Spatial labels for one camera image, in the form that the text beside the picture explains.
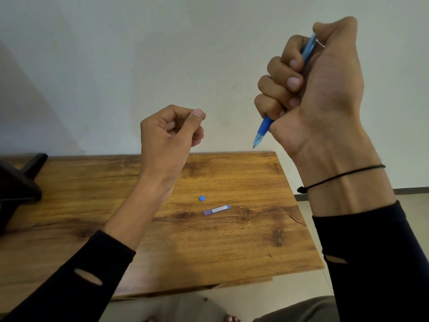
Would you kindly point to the person's right hand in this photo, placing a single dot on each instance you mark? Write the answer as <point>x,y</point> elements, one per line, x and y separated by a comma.
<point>331,97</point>

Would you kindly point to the blue mechanical pencil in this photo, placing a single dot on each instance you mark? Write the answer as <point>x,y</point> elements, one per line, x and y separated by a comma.
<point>264,125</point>

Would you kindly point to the person's right middle finger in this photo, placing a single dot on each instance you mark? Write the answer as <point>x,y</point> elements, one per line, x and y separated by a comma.
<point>281,72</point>

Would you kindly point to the person's left thumb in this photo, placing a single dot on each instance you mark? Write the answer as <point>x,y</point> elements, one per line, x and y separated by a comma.
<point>192,125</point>

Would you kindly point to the person's left forearm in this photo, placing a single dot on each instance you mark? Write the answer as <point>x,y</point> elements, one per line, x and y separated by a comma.
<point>124,221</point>

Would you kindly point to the grey trousers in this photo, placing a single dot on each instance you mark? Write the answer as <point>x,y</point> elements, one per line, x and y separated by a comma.
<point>301,310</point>

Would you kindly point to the person's right thumb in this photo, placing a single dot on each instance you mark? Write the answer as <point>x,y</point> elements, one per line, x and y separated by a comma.
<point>337,30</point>

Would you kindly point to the clear purple lead refill case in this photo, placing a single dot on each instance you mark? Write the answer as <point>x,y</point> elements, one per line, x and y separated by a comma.
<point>217,209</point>

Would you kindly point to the person's right little finger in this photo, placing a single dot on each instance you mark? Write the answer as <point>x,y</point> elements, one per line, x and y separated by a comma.
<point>266,107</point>

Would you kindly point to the person's bare foot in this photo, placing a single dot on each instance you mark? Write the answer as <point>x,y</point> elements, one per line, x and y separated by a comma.
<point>232,319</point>

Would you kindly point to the person's left hand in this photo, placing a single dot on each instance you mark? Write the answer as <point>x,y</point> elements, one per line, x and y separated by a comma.
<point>161,147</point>

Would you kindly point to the person's right forearm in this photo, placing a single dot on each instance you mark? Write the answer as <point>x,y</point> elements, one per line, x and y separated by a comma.
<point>365,261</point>

